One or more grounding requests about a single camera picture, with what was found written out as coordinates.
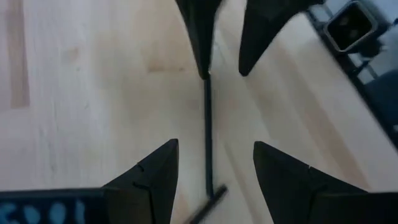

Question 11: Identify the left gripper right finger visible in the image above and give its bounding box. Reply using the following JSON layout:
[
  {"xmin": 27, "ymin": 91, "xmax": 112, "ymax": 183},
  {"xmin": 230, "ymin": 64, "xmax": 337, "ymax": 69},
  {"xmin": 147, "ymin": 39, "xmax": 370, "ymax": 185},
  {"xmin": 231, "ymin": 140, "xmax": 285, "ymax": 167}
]
[{"xmin": 253, "ymin": 141, "xmax": 398, "ymax": 224}]

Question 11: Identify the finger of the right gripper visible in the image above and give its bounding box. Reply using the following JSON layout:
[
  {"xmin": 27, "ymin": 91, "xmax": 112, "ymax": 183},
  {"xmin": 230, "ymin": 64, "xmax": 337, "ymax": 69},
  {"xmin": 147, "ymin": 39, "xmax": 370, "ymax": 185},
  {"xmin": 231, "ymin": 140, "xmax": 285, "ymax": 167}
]
[
  {"xmin": 238, "ymin": 0, "xmax": 324, "ymax": 77},
  {"xmin": 175, "ymin": 0, "xmax": 223, "ymax": 80}
]

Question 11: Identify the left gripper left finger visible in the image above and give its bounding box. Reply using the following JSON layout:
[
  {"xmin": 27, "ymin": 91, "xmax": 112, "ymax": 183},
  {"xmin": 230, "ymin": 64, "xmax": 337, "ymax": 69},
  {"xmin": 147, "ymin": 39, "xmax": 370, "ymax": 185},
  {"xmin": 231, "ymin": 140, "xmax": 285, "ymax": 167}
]
[{"xmin": 0, "ymin": 139, "xmax": 180, "ymax": 224}]

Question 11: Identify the thin brush long silver ferrule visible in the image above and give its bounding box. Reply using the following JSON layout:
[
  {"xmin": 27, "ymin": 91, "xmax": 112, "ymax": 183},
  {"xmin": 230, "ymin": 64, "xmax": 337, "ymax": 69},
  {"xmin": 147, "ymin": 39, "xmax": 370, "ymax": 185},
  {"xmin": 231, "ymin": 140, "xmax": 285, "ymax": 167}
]
[{"xmin": 185, "ymin": 184, "xmax": 229, "ymax": 224}]

